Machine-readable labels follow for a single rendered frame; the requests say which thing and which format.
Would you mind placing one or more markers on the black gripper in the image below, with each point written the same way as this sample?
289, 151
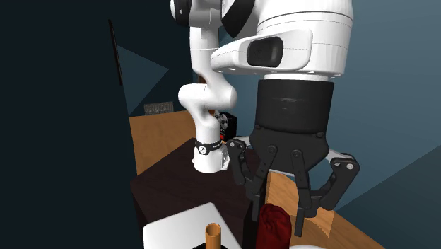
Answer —
293, 107

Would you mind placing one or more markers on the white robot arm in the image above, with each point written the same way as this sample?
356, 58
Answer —
296, 31

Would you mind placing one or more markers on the dark red rounded object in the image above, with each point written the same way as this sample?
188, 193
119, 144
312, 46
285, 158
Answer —
274, 227

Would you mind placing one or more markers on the black box with white dials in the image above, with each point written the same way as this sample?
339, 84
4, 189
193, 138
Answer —
230, 126

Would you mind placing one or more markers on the orange-brown cylinder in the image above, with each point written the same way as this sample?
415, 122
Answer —
213, 236

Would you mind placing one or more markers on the dark robot stand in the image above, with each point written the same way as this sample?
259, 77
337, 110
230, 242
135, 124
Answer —
179, 182

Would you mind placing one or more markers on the white flat slab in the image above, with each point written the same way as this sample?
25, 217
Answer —
179, 231

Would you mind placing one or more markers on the wooden table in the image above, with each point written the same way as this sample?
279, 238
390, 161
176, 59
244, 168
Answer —
155, 138

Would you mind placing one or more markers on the grey wall plaque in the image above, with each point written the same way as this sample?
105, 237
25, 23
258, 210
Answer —
158, 108

